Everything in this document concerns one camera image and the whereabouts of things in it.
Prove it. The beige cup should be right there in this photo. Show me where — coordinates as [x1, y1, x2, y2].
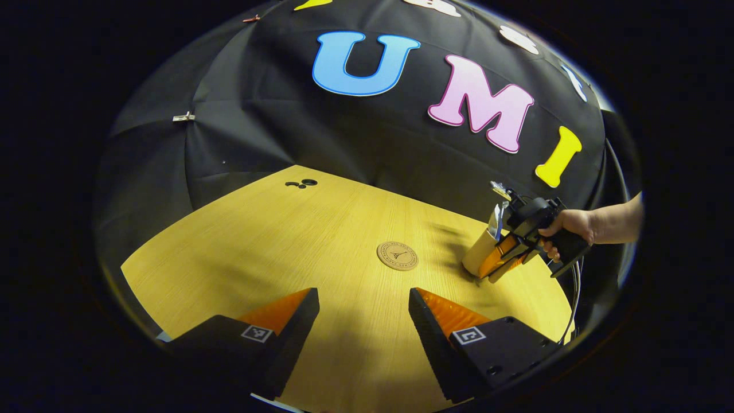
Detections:
[462, 227, 505, 280]

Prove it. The black cable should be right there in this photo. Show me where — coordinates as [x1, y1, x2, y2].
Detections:
[550, 257, 583, 345]

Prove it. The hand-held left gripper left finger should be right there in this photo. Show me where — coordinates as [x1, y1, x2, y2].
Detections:
[158, 288, 320, 401]

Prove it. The round wooden coaster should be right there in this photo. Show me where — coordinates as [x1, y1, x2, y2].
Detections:
[377, 241, 419, 271]

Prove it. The white toothpaste tube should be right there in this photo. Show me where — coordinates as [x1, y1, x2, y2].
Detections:
[487, 181, 513, 240]

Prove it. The wooden desktop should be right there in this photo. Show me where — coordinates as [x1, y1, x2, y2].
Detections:
[120, 165, 574, 413]

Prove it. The black backdrop cloth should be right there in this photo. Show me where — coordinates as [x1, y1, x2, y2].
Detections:
[95, 0, 640, 322]

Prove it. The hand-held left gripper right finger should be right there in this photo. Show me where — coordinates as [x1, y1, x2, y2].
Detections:
[408, 288, 565, 404]

